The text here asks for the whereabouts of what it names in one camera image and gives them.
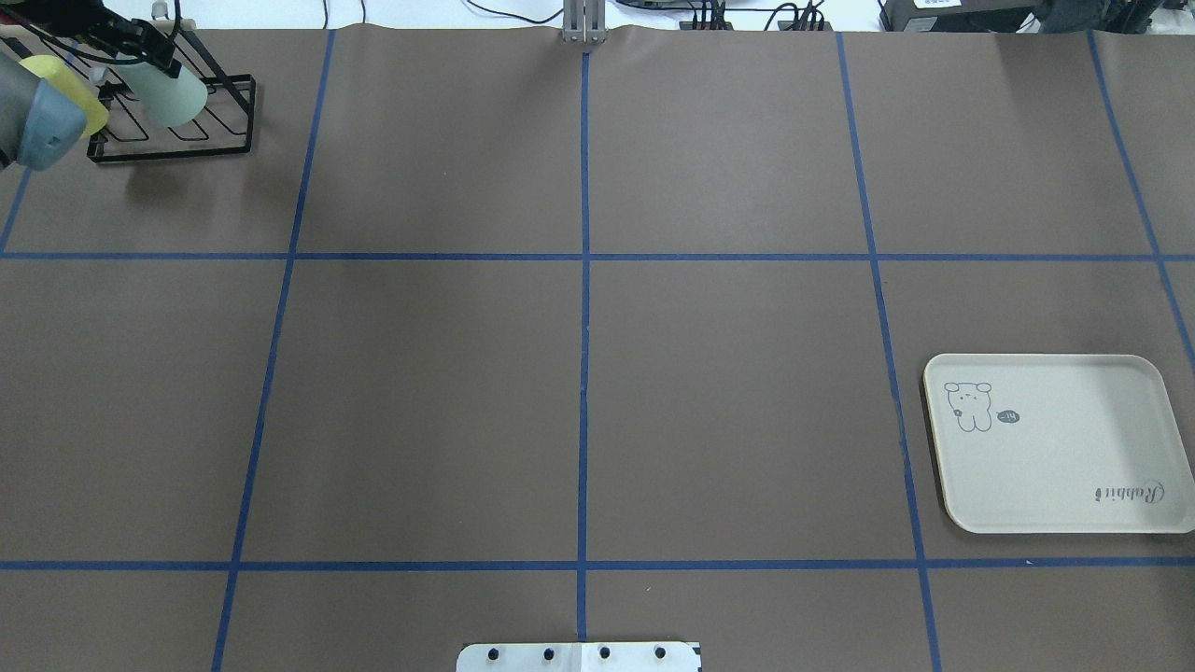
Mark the yellow cup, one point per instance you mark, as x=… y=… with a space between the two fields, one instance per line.
x=63 y=79

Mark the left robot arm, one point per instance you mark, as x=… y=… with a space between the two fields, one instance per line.
x=42 y=121

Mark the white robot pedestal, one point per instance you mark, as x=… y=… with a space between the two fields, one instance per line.
x=582 y=656

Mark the aluminium frame post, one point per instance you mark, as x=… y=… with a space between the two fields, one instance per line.
x=584 y=22

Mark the orange usb hub far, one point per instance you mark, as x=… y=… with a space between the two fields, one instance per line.
x=707 y=16

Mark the black mini computer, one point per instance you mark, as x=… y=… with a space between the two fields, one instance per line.
x=1000 y=17

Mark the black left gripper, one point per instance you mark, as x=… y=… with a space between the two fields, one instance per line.
x=142 y=39

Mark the cream rabbit tray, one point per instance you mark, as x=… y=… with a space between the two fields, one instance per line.
x=1057 y=443

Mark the black wire cup rack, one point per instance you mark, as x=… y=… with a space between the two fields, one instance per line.
x=225 y=126

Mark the green cup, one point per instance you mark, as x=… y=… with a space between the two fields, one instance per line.
x=169 y=101

